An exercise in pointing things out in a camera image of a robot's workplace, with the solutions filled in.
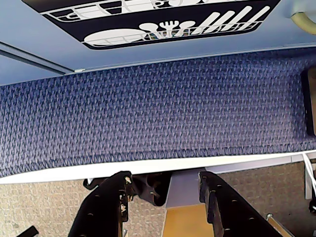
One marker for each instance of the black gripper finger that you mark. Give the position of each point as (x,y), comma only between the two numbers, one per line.
(229,209)
(103,207)

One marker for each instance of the blue toy kitchen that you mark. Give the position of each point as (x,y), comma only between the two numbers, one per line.
(158,56)

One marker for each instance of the yellow wooden board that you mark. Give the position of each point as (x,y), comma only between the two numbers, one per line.
(185,222)

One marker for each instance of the black white dishwasher sticker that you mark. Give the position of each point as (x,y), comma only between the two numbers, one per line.
(118,23)

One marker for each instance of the blue dishwasher door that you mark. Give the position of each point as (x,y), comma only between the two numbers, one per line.
(61,34)

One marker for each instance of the dark brown furniture leg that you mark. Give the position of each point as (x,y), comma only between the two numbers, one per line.
(310,103)

